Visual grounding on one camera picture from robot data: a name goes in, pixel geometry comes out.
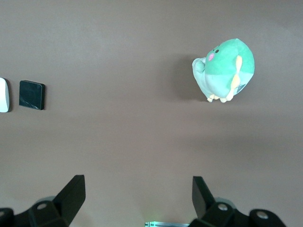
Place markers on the black square block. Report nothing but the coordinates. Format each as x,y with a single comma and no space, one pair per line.
31,94

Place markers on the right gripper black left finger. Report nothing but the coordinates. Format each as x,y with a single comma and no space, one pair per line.
68,201

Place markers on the white computer mouse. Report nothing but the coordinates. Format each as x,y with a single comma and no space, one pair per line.
4,94

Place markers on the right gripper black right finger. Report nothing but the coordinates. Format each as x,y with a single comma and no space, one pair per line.
203,203

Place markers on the green dinosaur plush toy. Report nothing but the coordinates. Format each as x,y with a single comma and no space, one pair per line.
225,61

